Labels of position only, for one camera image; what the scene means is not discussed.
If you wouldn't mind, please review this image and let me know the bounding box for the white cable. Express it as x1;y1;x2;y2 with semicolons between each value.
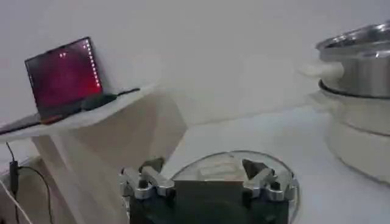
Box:
0;179;33;224

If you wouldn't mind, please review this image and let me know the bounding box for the steel steamer basket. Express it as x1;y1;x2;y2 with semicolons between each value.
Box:
297;19;390;99

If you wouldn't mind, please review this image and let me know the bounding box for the laptop with red screen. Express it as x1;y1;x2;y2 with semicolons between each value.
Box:
0;36;105;136

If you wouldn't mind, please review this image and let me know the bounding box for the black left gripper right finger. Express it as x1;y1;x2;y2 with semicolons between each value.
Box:
242;158;298;202

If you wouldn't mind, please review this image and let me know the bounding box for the black cable with adapter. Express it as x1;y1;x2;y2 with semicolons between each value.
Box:
5;141;54;224

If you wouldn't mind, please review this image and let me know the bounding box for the white electric cooker base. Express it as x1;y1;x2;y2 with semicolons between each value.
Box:
307;80;390;185

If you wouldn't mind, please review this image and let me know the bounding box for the white side desk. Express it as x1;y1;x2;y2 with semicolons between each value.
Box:
0;85;188;224

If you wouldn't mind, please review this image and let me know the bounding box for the round glass lid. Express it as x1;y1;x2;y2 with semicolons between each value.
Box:
169;150;301;224

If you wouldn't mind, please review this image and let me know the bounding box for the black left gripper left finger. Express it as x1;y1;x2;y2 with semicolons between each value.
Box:
120;157;176;200

